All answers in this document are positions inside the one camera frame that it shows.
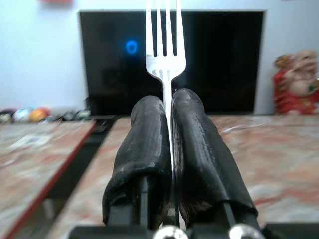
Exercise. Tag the silver metal fork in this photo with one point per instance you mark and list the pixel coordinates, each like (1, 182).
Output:
(163, 64)

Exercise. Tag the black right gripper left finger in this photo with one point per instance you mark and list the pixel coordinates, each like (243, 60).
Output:
(143, 139)

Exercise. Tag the black television screen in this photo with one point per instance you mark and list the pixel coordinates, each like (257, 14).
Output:
(207, 59)

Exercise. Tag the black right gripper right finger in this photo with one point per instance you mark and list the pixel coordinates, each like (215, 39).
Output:
(199, 149)

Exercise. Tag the red and gold Ganesha statue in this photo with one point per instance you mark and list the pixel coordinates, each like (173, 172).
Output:
(297, 82)

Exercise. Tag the dark round ball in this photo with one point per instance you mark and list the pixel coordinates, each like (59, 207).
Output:
(5, 115)

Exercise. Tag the orange ball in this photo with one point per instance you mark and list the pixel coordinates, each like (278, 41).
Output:
(39, 114)

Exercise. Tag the white and blue ball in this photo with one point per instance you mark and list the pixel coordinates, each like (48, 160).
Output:
(22, 115)

